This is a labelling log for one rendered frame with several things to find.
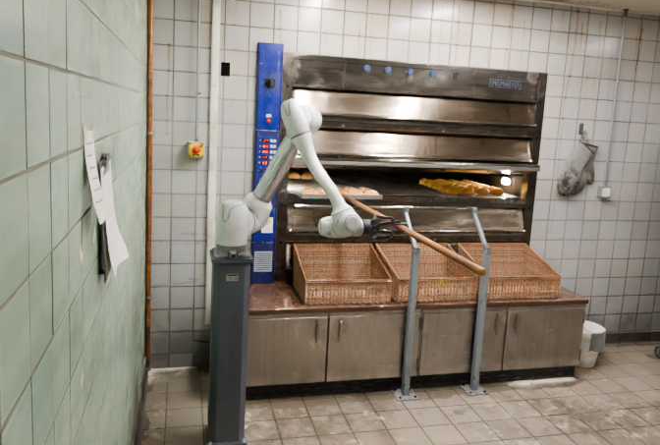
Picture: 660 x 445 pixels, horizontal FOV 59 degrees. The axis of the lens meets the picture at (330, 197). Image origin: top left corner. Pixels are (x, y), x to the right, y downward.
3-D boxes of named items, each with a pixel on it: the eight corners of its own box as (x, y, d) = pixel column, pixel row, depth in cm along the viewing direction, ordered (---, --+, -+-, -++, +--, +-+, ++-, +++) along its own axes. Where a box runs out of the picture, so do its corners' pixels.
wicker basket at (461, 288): (371, 280, 411) (373, 242, 407) (444, 279, 426) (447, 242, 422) (396, 303, 365) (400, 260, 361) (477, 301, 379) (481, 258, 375)
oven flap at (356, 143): (290, 155, 385) (289, 126, 389) (529, 163, 430) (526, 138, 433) (291, 153, 381) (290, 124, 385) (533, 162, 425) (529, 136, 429)
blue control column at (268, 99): (226, 282, 583) (233, 62, 552) (243, 282, 587) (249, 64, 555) (247, 365, 398) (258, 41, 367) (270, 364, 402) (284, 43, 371)
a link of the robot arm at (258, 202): (222, 225, 307) (242, 218, 328) (247, 243, 304) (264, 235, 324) (293, 97, 286) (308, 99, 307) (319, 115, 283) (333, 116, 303)
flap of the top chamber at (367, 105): (292, 115, 381) (291, 86, 385) (533, 128, 426) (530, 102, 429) (293, 113, 377) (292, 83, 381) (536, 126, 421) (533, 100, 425)
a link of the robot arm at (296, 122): (308, 130, 272) (318, 129, 285) (294, 93, 273) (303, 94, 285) (284, 140, 277) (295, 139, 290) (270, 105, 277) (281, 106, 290)
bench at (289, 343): (218, 365, 396) (221, 282, 387) (533, 348, 456) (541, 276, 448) (224, 406, 342) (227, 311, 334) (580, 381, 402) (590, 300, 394)
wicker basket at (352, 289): (290, 282, 398) (292, 242, 394) (369, 281, 410) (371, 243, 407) (302, 305, 351) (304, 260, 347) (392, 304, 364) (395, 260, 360)
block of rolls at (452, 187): (416, 184, 492) (417, 177, 491) (468, 185, 504) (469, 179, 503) (449, 194, 434) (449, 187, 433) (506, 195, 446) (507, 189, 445)
